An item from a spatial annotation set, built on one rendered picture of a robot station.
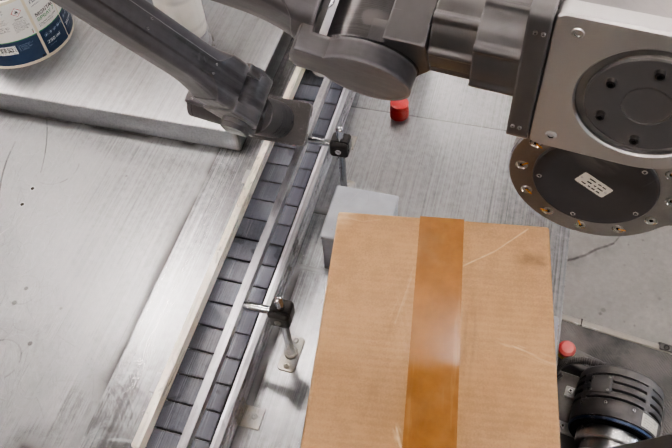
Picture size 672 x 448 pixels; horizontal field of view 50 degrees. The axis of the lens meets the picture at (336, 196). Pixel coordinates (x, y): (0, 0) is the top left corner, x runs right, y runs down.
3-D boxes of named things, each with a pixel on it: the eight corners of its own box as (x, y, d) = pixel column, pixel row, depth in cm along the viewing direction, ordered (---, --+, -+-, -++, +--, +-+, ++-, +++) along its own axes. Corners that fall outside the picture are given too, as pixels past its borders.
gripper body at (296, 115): (252, 94, 113) (235, 88, 105) (314, 104, 110) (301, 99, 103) (244, 135, 113) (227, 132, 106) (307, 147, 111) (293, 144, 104)
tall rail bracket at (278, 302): (257, 336, 107) (239, 279, 94) (304, 347, 106) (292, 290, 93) (250, 356, 106) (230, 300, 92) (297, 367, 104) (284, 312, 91)
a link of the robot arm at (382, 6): (445, 51, 50) (468, -18, 51) (310, 21, 53) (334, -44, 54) (453, 98, 59) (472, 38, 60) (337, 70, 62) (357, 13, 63)
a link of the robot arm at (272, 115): (264, 138, 98) (275, 97, 98) (218, 124, 100) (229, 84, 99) (279, 141, 105) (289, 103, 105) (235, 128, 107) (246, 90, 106)
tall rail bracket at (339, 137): (314, 181, 125) (305, 114, 111) (355, 188, 123) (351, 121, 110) (308, 195, 123) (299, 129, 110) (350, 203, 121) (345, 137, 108)
